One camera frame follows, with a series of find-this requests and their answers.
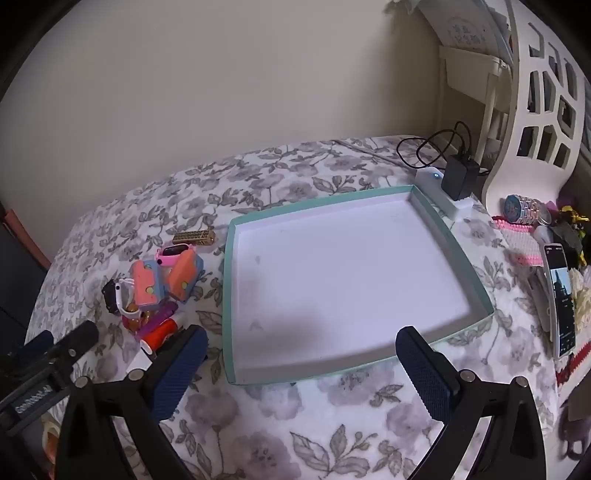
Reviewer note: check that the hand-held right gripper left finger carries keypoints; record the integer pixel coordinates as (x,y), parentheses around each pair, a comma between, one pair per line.
(180,369)

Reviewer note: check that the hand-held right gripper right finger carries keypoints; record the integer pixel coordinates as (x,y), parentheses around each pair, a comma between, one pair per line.
(425,374)

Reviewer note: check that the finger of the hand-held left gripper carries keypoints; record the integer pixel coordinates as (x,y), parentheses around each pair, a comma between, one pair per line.
(78,338)
(39,340)

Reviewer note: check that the orange red tube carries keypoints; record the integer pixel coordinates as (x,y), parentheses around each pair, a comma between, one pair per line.
(161,336)

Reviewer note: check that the black watch with white band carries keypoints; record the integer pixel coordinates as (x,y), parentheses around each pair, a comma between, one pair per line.
(113,295)

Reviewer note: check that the purple plastic piece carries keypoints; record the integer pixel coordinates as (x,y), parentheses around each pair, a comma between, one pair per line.
(161,316)

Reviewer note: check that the orange and blue toy block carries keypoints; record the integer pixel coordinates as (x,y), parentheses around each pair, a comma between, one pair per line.
(145,284)
(184,274)

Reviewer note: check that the teal shallow box tray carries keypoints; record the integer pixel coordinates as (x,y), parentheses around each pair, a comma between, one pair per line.
(346,277)

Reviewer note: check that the gold rectangular patterned case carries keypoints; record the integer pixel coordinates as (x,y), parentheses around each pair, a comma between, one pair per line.
(194,237)

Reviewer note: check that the dark cabinet with orange edge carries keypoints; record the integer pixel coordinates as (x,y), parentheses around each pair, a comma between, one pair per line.
(18,286)

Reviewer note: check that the floral blanket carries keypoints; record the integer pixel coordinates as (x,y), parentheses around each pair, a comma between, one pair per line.
(323,438)

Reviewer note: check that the smartphone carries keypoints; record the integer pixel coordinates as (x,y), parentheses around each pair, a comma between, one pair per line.
(559,300)

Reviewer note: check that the pink and white knitted cloth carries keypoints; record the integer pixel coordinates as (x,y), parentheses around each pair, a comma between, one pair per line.
(519,242)

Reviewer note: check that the white power strip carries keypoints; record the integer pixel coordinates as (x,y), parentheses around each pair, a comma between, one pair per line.
(450,205)

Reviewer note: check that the metal wristwatch with blue dial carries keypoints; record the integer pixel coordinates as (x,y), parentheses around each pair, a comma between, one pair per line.
(524,207)

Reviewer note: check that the black power adapter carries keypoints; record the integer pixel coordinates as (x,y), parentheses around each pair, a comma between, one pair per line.
(459,177)

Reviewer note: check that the black yellow object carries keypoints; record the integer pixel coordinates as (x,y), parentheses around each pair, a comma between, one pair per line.
(570,230)

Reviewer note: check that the white bedside shelf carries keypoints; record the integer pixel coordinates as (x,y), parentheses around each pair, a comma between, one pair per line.
(466,69)

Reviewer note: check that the white printed board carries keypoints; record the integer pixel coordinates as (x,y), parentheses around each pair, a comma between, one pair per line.
(466,27)

